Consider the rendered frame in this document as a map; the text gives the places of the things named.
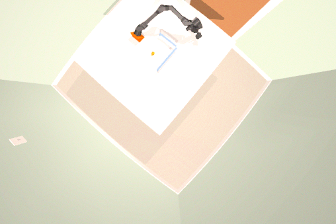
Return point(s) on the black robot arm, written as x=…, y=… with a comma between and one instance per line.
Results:
x=191, y=24

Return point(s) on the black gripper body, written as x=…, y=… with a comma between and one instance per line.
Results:
x=198, y=33

